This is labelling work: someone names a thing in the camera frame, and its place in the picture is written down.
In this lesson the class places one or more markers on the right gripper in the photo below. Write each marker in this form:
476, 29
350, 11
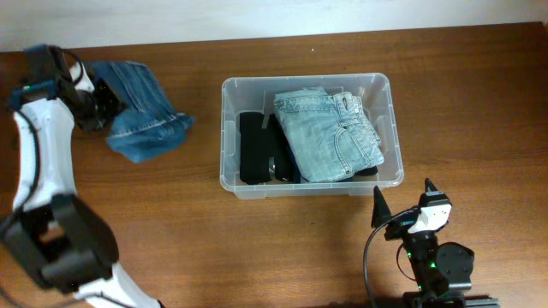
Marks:
400, 227

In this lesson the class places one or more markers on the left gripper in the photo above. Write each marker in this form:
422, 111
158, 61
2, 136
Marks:
114, 103

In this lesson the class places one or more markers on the dark grey garment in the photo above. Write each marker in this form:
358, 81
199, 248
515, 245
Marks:
367, 172

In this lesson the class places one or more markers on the dark blue jeans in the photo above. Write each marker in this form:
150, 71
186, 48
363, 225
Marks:
150, 125

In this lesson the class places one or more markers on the light blue jeans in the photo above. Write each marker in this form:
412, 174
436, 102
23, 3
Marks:
328, 133

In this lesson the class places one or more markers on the blue garment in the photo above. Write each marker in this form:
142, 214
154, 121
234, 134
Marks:
298, 178

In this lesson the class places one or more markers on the black garment with tape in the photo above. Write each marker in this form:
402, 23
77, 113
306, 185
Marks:
264, 150

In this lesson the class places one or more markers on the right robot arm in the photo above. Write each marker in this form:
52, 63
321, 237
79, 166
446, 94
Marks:
442, 272

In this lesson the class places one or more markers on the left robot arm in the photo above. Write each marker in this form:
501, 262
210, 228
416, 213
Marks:
51, 233

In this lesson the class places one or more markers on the clear plastic storage bin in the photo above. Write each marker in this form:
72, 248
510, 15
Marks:
256, 94

